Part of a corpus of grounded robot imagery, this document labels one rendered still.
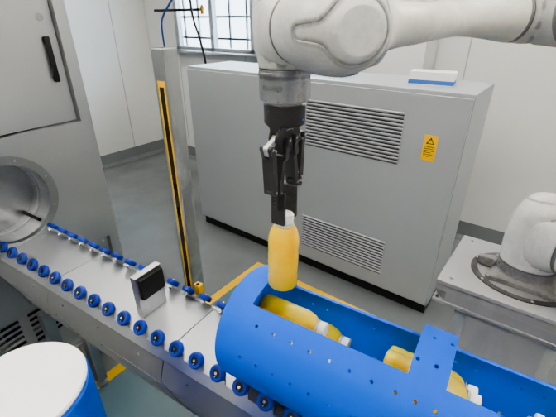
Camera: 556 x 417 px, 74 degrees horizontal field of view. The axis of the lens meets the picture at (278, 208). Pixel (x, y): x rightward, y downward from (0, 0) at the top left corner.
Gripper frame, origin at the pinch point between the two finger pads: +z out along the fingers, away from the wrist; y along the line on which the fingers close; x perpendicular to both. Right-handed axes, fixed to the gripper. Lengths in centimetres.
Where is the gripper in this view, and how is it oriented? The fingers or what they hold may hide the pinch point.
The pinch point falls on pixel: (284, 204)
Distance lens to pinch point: 74.3
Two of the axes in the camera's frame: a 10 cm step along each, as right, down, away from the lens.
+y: -5.3, 3.9, -7.5
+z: 0.1, 8.9, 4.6
